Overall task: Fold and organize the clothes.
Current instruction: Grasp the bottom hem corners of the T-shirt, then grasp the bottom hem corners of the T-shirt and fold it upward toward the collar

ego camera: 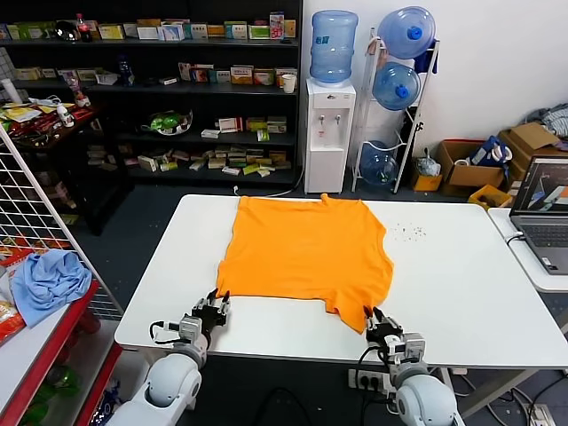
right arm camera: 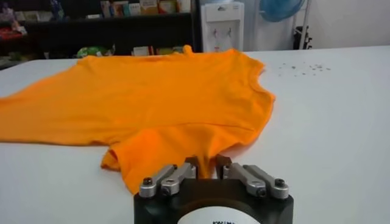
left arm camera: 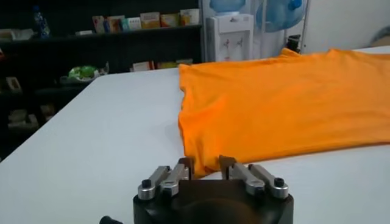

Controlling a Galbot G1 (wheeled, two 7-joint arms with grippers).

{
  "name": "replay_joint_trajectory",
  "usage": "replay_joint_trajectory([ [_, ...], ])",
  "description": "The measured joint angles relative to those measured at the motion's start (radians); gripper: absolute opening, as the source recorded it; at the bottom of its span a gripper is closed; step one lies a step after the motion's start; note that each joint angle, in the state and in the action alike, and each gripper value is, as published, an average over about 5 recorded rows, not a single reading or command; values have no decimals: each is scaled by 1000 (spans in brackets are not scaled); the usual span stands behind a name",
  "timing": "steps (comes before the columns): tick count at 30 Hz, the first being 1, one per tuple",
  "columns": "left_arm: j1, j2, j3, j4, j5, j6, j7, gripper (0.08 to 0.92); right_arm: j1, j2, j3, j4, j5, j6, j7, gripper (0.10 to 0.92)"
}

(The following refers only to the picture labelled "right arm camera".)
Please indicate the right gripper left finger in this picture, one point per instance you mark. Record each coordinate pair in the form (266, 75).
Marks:
(175, 176)

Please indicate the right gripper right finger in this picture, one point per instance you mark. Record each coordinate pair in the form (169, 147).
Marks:
(243, 175)

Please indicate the orange t-shirt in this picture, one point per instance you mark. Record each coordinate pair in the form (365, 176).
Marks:
(158, 97)

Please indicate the small dark crumbs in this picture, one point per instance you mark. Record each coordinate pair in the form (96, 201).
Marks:
(304, 68)

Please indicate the flat red white box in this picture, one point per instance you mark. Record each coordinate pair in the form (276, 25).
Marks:
(142, 50)

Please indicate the clear bowl of green packets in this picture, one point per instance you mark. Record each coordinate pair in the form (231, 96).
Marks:
(93, 51)

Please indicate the black shelf unit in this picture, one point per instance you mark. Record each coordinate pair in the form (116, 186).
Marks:
(122, 30)

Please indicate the white water dispenser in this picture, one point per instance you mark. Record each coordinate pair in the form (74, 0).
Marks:
(222, 18)

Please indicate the blue water jug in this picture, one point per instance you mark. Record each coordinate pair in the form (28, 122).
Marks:
(280, 9)

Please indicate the white yellow medicine box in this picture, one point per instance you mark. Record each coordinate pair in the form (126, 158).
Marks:
(183, 5)

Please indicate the orange white medicine box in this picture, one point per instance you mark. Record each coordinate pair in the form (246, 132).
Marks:
(149, 6)

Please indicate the orange red medicine box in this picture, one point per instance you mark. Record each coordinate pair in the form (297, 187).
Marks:
(121, 8)

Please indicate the dark blue bottle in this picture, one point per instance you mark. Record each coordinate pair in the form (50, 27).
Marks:
(57, 9)

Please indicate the dark cluttered table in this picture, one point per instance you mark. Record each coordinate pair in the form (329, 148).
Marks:
(12, 39)

